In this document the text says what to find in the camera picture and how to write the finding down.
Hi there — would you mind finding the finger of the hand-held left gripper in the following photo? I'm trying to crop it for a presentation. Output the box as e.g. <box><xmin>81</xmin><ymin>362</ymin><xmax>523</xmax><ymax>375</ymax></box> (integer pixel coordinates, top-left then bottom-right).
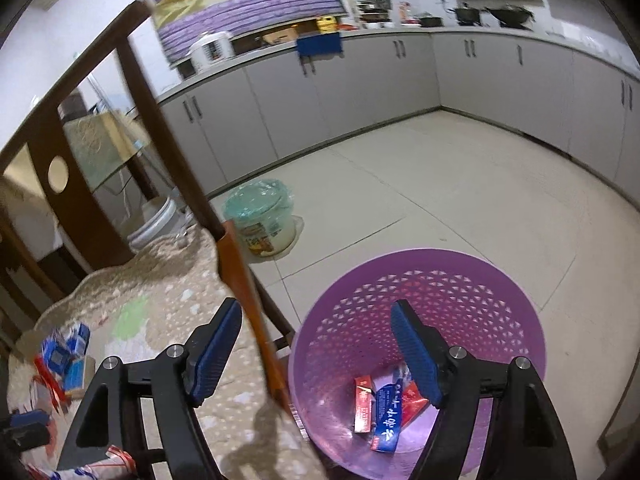
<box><xmin>0</xmin><ymin>408</ymin><xmax>52</xmax><ymax>453</ymax></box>

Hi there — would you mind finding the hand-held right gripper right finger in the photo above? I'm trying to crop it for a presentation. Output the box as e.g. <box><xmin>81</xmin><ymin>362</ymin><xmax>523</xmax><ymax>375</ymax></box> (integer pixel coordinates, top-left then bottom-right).
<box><xmin>390</xmin><ymin>299</ymin><xmax>578</xmax><ymax>480</ymax></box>

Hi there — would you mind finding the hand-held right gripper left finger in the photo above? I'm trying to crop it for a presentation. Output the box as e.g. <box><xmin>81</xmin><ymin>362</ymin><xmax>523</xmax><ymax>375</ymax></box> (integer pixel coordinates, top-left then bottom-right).
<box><xmin>56</xmin><ymin>297</ymin><xmax>243</xmax><ymax>480</ymax></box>

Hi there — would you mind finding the red wrapper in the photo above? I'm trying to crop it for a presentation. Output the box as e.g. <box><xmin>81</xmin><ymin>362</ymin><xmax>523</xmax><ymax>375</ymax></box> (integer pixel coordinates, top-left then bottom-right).
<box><xmin>32</xmin><ymin>354</ymin><xmax>72</xmax><ymax>411</ymax></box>

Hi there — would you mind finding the red packet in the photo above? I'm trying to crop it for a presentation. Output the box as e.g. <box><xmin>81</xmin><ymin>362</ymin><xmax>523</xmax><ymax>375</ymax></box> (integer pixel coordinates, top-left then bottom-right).
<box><xmin>400</xmin><ymin>380</ymin><xmax>430</xmax><ymax>426</ymax></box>

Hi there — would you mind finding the narrow red box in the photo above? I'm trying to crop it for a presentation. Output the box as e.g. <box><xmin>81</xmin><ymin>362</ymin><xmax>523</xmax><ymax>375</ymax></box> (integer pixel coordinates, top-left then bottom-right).
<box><xmin>354</xmin><ymin>377</ymin><xmax>377</xmax><ymax>434</ymax></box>

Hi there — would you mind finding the blue toothpaste box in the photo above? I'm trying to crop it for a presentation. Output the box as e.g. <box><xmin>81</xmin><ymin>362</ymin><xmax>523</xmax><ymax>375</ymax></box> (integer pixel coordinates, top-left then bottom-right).
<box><xmin>370</xmin><ymin>382</ymin><xmax>403</xmax><ymax>453</ymax></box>

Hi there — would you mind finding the purple perforated plastic basket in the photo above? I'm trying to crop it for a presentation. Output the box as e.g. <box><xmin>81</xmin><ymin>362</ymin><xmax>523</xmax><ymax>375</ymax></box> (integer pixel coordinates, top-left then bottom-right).
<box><xmin>287</xmin><ymin>247</ymin><xmax>548</xmax><ymax>478</ymax></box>

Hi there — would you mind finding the patterned white cloth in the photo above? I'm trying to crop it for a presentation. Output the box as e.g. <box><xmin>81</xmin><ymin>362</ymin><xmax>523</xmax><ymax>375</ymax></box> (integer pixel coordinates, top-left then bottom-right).
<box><xmin>57</xmin><ymin>444</ymin><xmax>137</xmax><ymax>480</ymax></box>

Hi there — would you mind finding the quilted polka dot blanket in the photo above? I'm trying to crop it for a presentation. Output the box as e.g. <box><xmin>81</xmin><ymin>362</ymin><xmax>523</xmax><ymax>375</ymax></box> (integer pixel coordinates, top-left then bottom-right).
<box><xmin>7</xmin><ymin>227</ymin><xmax>331</xmax><ymax>480</ymax></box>

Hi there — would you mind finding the clear bucket with green bag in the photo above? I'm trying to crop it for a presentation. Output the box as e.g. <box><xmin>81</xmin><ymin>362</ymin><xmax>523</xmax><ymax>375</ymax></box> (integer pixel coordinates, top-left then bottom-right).
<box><xmin>222</xmin><ymin>178</ymin><xmax>296</xmax><ymax>258</ymax></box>

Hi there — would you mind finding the white bucket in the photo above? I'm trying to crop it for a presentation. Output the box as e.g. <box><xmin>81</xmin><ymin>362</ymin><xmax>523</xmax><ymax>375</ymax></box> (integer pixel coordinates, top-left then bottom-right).
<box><xmin>129</xmin><ymin>195</ymin><xmax>187</xmax><ymax>253</ymax></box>

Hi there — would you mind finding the glass top side table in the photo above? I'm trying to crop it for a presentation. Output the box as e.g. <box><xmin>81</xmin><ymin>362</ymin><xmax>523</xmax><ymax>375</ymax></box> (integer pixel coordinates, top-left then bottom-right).
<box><xmin>62</xmin><ymin>112</ymin><xmax>153</xmax><ymax>196</ymax></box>

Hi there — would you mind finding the brown wooden chair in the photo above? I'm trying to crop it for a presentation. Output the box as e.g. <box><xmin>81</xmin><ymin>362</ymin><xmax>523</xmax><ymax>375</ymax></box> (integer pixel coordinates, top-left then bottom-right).
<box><xmin>0</xmin><ymin>0</ymin><xmax>226</xmax><ymax>331</ymax></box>

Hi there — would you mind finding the white rice cooker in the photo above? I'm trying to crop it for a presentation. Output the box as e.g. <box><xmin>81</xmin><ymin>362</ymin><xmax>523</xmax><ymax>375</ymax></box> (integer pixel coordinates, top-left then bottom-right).
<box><xmin>187</xmin><ymin>31</ymin><xmax>236</xmax><ymax>75</ymax></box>

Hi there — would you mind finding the blue cloth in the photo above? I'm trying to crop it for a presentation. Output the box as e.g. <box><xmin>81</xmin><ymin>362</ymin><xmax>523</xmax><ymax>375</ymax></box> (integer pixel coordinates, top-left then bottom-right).
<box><xmin>296</xmin><ymin>31</ymin><xmax>343</xmax><ymax>58</ymax></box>

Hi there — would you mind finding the dish rack with utensils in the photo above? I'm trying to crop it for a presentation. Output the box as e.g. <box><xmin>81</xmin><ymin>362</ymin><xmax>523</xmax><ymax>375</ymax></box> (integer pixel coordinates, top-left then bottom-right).
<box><xmin>356</xmin><ymin>0</ymin><xmax>393</xmax><ymax>28</ymax></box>

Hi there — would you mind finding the black wok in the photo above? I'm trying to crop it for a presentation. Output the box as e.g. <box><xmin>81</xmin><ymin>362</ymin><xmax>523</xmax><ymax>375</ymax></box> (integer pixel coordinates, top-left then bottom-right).
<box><xmin>485</xmin><ymin>4</ymin><xmax>533</xmax><ymax>30</ymax></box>

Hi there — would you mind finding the purple printed wall curtain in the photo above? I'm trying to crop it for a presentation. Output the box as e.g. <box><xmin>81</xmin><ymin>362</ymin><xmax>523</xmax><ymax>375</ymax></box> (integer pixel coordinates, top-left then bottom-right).
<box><xmin>137</xmin><ymin>0</ymin><xmax>351</xmax><ymax>68</ymax></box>

